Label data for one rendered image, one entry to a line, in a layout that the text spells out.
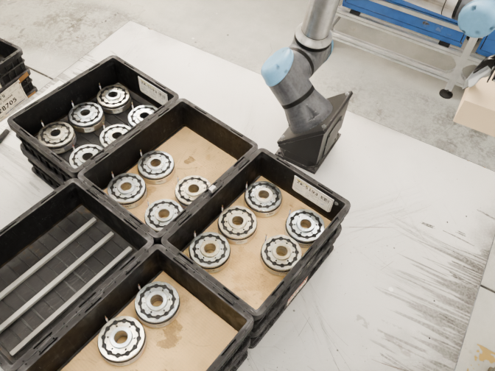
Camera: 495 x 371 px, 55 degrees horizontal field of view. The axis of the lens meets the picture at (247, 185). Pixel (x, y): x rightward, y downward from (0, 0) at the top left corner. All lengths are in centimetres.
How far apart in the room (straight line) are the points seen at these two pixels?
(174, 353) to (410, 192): 91
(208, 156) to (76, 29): 216
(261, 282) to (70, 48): 239
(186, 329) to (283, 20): 265
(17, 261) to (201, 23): 240
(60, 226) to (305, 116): 76
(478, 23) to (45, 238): 112
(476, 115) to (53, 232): 113
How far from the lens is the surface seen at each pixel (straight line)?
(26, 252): 134
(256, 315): 107
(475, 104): 135
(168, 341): 116
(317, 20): 147
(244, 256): 124
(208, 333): 116
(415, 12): 296
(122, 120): 156
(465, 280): 152
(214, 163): 141
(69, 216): 136
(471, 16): 110
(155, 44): 206
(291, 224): 127
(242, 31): 335
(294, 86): 146
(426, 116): 299
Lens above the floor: 192
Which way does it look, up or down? 53 degrees down
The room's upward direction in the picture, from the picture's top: 5 degrees clockwise
